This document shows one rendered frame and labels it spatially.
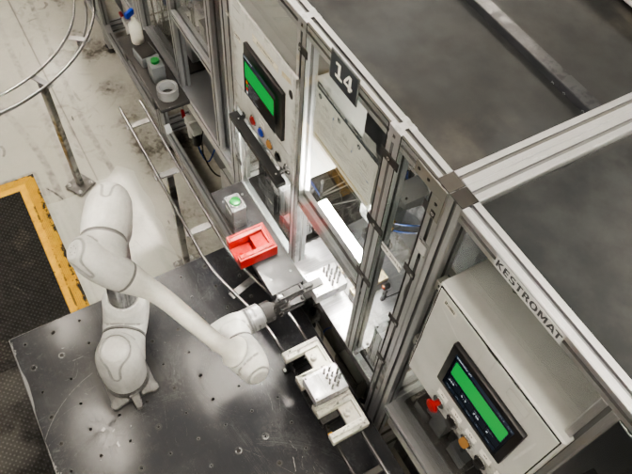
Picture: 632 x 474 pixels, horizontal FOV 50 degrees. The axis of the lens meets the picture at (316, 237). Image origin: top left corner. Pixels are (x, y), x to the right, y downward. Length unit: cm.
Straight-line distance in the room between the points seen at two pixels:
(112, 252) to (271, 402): 93
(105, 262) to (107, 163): 225
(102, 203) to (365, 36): 88
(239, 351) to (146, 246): 171
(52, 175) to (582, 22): 309
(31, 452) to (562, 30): 273
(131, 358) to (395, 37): 139
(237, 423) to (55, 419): 65
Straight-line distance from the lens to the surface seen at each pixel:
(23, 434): 343
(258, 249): 254
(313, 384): 234
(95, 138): 430
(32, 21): 521
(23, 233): 396
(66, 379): 272
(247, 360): 215
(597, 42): 189
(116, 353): 241
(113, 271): 196
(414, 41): 174
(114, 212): 201
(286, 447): 252
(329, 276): 234
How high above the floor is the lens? 310
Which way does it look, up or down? 56 degrees down
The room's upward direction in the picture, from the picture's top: 5 degrees clockwise
